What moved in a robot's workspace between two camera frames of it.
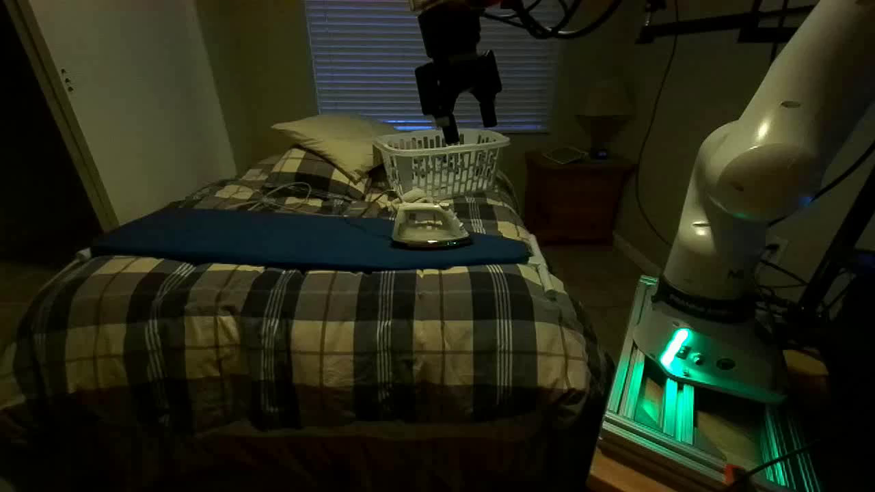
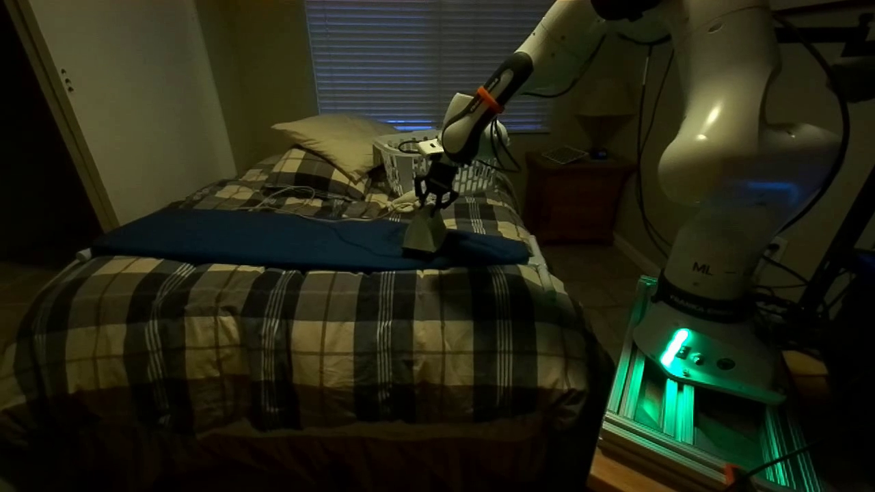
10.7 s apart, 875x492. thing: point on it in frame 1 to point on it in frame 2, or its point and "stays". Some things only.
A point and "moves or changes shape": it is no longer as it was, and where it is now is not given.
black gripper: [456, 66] to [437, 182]
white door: [135, 94] stays
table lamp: [606, 107] stays
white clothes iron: [429, 225] moves or changes shape
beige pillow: [347, 139] stays
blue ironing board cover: [295, 242] stays
